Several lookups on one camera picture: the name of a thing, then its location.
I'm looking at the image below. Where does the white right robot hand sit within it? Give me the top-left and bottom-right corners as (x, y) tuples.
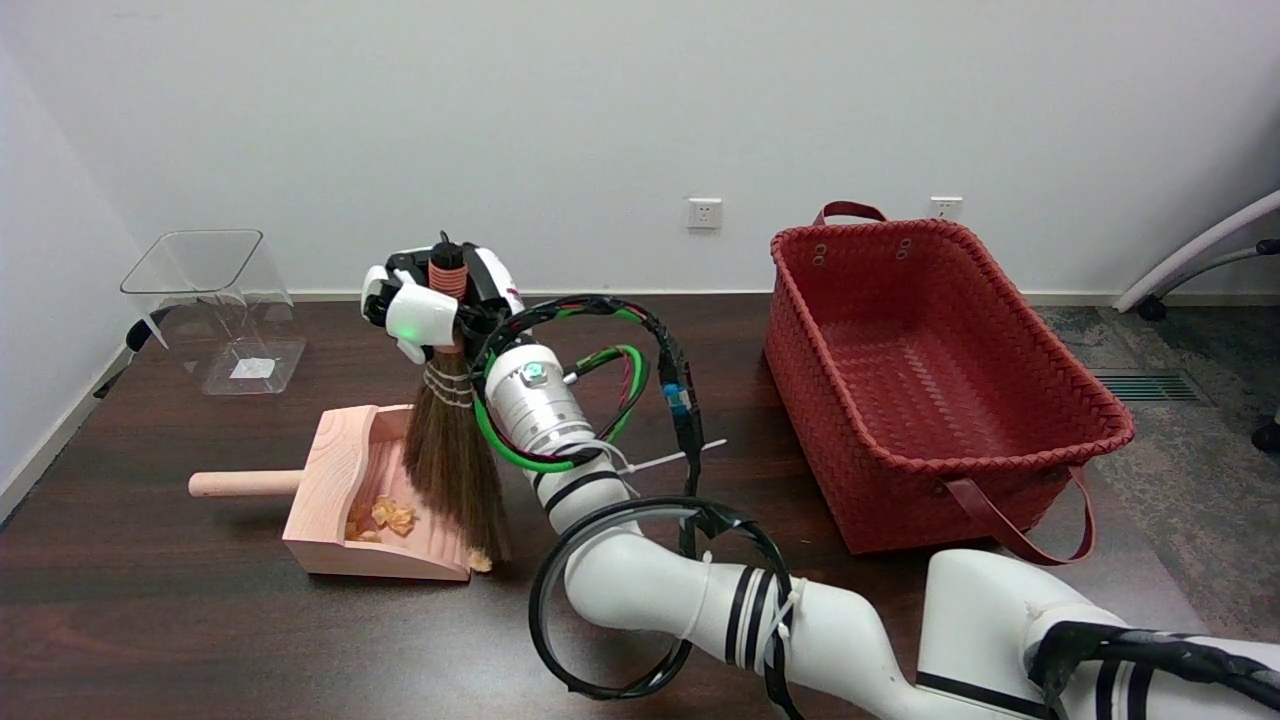
(360, 243), (526, 367)

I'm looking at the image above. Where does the brown bristle hand broom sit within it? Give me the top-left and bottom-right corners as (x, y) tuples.
(402, 232), (513, 564)

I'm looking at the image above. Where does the wooden dustpan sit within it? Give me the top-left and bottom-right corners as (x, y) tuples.
(188, 404), (486, 583)

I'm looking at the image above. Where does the clear plastic container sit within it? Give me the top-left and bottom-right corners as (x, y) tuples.
(120, 229), (308, 397)

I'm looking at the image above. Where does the white zip tie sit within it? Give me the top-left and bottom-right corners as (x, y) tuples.
(628, 438), (728, 477)

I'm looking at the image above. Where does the black floor object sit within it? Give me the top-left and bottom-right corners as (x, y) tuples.
(95, 318), (173, 399)

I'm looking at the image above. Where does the red woven basket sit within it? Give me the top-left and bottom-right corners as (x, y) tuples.
(765, 200), (1136, 568)

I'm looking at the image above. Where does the floor vent grille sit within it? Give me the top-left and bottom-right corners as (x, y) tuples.
(1088, 368), (1211, 406)

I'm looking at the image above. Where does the office chair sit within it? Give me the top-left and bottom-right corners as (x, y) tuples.
(1113, 188), (1280, 453)

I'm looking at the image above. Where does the green cable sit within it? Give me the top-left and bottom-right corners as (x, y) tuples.
(473, 305), (651, 474)

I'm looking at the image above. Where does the black taped cable bundle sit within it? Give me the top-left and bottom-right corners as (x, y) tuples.
(470, 295), (706, 501)

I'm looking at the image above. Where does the black cable conduit loop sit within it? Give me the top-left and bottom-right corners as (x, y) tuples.
(528, 497), (801, 720)

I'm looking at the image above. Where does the black shoulder cable bundle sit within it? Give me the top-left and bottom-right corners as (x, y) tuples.
(1028, 620), (1280, 717)

